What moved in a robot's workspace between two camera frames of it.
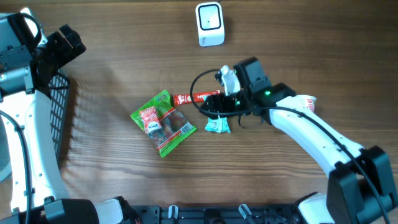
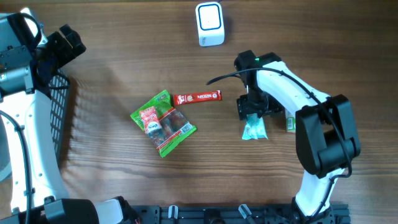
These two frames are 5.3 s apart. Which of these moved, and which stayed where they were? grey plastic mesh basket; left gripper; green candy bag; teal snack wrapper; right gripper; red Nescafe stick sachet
Moved: right gripper; teal snack wrapper
Stayed: green candy bag; left gripper; grey plastic mesh basket; red Nescafe stick sachet
